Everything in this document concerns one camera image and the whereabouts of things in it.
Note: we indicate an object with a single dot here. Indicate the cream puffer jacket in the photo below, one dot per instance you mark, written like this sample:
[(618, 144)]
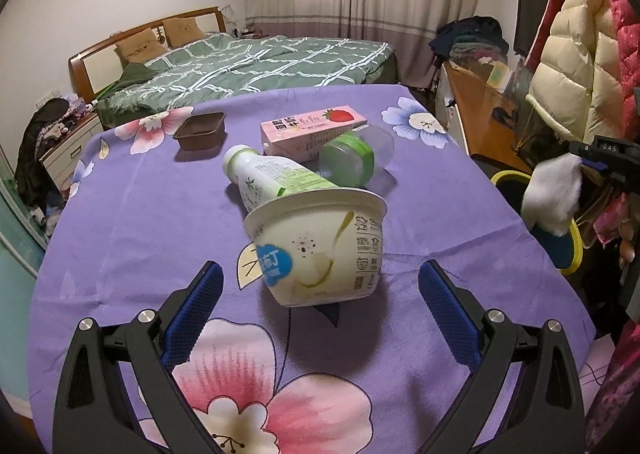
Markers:
[(576, 86)]

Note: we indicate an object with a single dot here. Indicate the brown pillow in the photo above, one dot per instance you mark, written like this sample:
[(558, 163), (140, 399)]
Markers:
[(139, 48), (182, 31)]

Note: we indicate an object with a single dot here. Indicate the white paper dessert cup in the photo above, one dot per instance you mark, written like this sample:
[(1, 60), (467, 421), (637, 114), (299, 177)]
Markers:
[(319, 247)]

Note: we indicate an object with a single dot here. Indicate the green lidded clear jar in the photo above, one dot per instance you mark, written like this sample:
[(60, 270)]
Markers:
[(355, 157)]

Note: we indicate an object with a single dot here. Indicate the pink floral garment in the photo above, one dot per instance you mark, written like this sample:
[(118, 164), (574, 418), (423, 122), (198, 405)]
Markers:
[(612, 423)]

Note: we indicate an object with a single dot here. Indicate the sliding wardrobe door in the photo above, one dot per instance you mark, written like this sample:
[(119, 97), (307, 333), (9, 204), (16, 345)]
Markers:
[(22, 249)]

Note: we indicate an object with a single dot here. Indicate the white tissue paper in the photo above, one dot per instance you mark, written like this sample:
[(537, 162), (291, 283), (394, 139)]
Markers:
[(551, 197)]

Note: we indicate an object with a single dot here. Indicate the black jacket on nightstand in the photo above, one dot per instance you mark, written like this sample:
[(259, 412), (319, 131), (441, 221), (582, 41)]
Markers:
[(32, 180)]

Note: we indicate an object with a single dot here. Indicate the white nightstand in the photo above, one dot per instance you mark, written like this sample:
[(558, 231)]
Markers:
[(61, 161)]

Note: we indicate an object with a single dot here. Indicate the pink strawberry milk carton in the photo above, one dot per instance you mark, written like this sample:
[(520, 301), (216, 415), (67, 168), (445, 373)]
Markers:
[(300, 137)]

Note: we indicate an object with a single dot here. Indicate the red dotted garment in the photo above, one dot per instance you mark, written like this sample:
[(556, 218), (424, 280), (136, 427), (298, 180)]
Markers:
[(626, 23)]

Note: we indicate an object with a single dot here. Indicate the brown pillow left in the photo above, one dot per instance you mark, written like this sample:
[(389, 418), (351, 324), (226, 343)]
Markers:
[(139, 48)]

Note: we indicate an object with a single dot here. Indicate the wooden bed headboard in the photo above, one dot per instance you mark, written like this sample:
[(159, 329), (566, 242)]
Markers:
[(98, 66)]

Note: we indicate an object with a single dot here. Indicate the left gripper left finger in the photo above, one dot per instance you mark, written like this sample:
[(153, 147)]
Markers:
[(93, 412)]

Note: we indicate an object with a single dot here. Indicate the wooden sideboard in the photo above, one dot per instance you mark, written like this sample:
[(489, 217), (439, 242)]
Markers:
[(463, 105)]

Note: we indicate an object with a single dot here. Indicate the brown plastic tray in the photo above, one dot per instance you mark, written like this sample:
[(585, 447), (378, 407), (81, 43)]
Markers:
[(201, 132)]

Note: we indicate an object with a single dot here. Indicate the brown pillow right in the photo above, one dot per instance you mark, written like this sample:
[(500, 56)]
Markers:
[(182, 31)]

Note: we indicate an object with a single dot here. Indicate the pile of dark clothes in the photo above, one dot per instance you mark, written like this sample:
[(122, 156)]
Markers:
[(474, 37)]

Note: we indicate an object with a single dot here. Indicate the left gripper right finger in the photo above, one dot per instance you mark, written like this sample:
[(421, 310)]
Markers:
[(522, 394)]

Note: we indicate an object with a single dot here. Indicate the black television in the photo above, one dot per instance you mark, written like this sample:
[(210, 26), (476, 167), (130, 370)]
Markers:
[(528, 19)]

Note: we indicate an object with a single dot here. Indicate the purple floral tablecloth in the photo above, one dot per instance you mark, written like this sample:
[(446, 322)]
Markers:
[(377, 377)]

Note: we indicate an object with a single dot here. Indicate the green plaid bed quilt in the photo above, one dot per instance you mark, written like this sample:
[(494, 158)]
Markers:
[(220, 66)]

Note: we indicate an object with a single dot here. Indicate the green white drink bottle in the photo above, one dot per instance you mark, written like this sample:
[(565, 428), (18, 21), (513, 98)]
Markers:
[(261, 178)]

